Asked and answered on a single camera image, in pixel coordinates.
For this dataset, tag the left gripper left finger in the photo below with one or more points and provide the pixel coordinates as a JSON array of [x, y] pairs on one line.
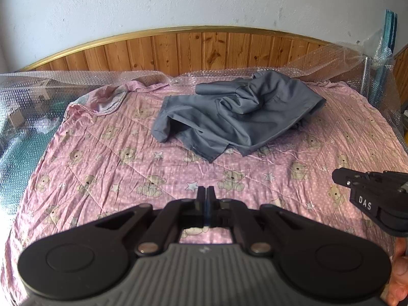
[[200, 202]]

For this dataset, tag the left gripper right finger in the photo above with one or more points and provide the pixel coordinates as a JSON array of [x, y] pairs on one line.
[[212, 204]]

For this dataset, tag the grey trousers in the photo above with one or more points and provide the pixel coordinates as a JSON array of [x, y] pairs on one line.
[[243, 114]]

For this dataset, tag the person's right hand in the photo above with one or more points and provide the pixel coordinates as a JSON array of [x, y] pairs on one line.
[[397, 291]]

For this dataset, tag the pink teddy bear quilt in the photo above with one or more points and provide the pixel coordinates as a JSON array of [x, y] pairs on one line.
[[97, 165]]

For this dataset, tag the clear bubble wrap sheet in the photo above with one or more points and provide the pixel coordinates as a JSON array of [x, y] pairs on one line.
[[47, 93]]

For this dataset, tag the wooden headboard with gold trim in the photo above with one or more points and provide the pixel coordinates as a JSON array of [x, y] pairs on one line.
[[184, 49]]

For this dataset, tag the teal glass panels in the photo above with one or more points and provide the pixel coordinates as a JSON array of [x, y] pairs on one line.
[[383, 54]]

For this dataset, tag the white plastic bag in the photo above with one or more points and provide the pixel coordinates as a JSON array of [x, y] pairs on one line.
[[45, 125]]

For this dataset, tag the cardboard box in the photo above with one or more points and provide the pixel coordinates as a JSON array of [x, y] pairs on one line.
[[16, 117]]

